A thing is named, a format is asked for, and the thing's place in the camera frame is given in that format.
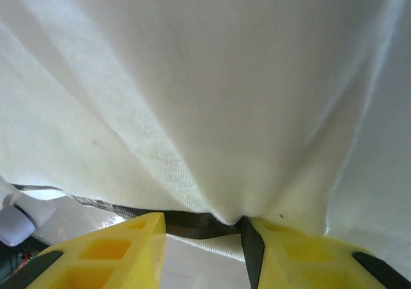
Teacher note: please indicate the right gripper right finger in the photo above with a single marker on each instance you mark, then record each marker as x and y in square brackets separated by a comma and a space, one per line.
[305, 263]

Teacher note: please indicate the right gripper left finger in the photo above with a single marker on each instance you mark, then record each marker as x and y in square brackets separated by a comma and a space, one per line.
[106, 260]

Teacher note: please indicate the white t-shirt with black print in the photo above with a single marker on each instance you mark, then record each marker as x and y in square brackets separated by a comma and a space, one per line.
[205, 93]

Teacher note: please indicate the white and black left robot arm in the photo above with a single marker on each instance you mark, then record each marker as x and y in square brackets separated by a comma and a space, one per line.
[16, 224]

